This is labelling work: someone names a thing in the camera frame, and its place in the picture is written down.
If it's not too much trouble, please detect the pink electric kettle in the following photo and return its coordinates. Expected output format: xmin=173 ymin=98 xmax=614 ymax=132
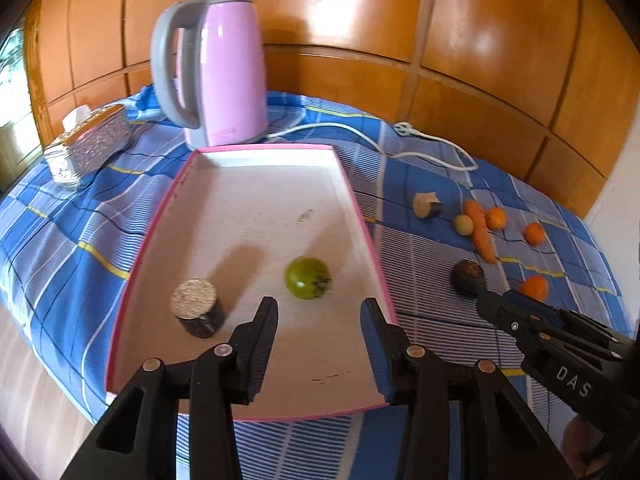
xmin=150 ymin=0 xmax=268 ymax=150

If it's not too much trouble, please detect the orange tangerine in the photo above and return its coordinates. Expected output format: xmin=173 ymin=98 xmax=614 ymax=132
xmin=523 ymin=222 xmax=546 ymax=246

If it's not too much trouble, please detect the dark brown round fruit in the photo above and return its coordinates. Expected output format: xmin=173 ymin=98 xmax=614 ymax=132
xmin=449 ymin=260 xmax=486 ymax=299

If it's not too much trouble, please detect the orange carrot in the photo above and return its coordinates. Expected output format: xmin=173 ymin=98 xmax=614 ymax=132
xmin=463 ymin=200 xmax=497 ymax=264

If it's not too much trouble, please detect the green tomato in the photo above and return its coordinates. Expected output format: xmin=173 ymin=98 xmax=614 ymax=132
xmin=284 ymin=257 xmax=332 ymax=300

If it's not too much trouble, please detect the small cut yam piece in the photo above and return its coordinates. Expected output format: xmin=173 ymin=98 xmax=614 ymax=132
xmin=412 ymin=192 xmax=442 ymax=220

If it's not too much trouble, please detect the yellow-orange tangerine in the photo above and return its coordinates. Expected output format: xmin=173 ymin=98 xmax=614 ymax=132
xmin=485 ymin=207 xmax=508 ymax=231

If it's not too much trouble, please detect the silver tissue box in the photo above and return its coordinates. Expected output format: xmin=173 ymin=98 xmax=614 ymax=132
xmin=43 ymin=104 xmax=132 ymax=190

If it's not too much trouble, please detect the dark cut yam cylinder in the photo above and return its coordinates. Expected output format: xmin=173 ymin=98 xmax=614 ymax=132
xmin=170 ymin=278 xmax=226 ymax=338

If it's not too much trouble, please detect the white power cord with plug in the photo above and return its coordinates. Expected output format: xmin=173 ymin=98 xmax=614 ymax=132
xmin=266 ymin=120 xmax=481 ymax=172

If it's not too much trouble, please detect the large orange with stem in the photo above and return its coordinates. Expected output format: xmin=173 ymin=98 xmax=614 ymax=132
xmin=518 ymin=275 xmax=549 ymax=302

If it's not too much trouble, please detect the wooden glass door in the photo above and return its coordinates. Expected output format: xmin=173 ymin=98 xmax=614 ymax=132
xmin=0 ymin=18 xmax=42 ymax=193

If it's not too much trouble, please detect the pink rimmed white tray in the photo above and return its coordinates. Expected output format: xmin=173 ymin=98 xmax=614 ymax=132
xmin=105 ymin=143 xmax=395 ymax=422

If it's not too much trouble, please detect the yellow-green round fruit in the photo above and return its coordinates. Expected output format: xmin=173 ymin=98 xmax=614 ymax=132
xmin=452 ymin=214 xmax=474 ymax=237

